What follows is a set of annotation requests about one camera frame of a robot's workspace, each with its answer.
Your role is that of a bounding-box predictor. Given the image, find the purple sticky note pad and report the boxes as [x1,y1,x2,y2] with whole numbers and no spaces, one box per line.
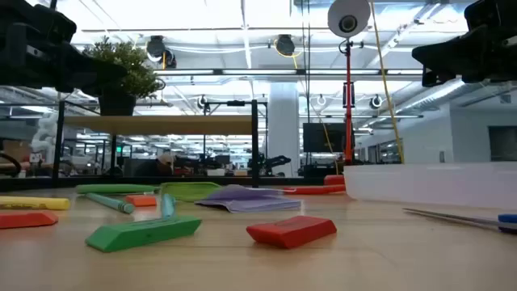
[194,184,302,214]

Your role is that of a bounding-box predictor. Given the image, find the green handled scissors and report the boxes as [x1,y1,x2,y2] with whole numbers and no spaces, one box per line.
[75,183,159,196]

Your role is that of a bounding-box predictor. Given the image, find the red desk lamp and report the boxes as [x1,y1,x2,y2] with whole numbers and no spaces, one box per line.
[323,0,372,188]

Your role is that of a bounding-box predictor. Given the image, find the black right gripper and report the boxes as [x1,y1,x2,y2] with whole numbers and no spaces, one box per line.
[411,0,517,88]

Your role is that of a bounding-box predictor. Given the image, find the blue handled scissors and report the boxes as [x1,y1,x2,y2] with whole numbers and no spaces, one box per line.
[402,207,517,235]

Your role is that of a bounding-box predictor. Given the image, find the green sticky note pad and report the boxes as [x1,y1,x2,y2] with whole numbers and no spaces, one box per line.
[158,181,223,203]

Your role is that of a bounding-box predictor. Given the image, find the black ceiling cable reel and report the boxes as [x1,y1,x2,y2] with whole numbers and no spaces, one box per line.
[145,35,179,70]
[273,33,296,57]

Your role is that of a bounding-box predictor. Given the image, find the green eraser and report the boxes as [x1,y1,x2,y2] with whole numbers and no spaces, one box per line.
[84,214,203,254]

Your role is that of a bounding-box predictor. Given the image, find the person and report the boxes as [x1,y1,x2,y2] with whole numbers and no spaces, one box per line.
[132,152,176,178]

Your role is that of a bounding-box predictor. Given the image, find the yellow cable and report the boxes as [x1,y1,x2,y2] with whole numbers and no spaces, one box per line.
[369,0,406,165]

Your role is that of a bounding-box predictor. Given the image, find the red eraser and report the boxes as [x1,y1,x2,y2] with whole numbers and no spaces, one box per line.
[0,210,59,230]
[246,214,338,250]

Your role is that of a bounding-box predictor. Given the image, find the clear pencil box pink lid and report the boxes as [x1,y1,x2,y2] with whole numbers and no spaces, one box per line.
[343,162,517,212]

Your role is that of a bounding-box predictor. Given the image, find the yellow highlighter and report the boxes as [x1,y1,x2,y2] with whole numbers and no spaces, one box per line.
[0,195,71,212]

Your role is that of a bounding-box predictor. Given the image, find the black monitor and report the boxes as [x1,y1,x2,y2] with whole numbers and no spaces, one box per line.
[302,122,356,154]

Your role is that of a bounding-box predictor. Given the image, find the teal pen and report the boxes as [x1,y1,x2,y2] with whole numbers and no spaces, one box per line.
[85,192,136,215]
[161,193,178,220]

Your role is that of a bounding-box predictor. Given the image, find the potted green plant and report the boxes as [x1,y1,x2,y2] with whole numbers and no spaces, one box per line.
[82,36,163,117]

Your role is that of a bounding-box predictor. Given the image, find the small orange eraser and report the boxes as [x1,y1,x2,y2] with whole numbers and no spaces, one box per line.
[124,194,158,208]

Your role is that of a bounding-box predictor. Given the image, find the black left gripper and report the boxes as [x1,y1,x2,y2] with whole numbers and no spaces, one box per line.
[0,0,128,98]

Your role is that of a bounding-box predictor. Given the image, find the wooden shelf black legs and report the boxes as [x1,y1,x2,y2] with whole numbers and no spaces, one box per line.
[51,99,268,189]

